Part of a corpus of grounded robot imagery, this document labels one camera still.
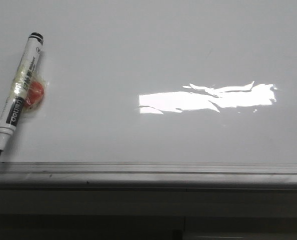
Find white black whiteboard marker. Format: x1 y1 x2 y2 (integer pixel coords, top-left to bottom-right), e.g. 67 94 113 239
0 32 44 156

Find aluminium whiteboard frame rail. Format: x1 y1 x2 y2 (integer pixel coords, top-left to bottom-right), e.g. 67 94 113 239
0 161 297 190

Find white whiteboard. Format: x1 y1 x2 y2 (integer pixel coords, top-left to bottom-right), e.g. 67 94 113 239
0 0 297 165

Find red round magnet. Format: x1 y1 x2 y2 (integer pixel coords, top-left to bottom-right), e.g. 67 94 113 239
24 80 45 110

